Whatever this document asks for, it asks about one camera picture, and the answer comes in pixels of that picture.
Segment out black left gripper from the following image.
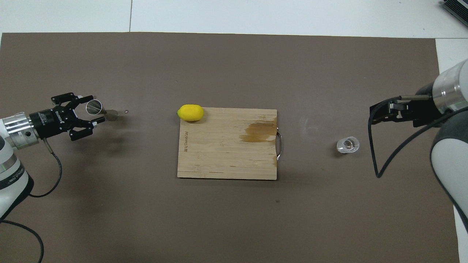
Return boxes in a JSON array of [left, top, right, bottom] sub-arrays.
[[29, 93, 106, 142]]

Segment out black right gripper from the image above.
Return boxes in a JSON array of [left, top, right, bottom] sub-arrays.
[[370, 83, 437, 128]]

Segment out steel double jigger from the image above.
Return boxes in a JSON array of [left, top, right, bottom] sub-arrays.
[[86, 99, 119, 121]]

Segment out clear plastic cup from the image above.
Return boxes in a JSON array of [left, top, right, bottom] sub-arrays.
[[336, 136, 360, 155]]

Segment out yellow lemon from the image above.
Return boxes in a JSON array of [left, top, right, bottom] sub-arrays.
[[177, 104, 204, 121]]

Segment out grey ribbed device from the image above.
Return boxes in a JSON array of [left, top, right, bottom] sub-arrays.
[[441, 0, 468, 17]]

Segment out wooden cutting board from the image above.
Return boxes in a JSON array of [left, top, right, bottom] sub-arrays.
[[177, 107, 283, 180]]

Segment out brown table mat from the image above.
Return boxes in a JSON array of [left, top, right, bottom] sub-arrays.
[[0, 32, 460, 263]]

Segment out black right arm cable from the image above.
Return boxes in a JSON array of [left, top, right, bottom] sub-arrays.
[[367, 96, 468, 179]]

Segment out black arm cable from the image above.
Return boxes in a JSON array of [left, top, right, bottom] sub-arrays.
[[367, 96, 468, 179], [0, 138, 63, 263]]

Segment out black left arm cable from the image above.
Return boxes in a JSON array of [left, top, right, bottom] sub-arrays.
[[0, 138, 63, 263]]

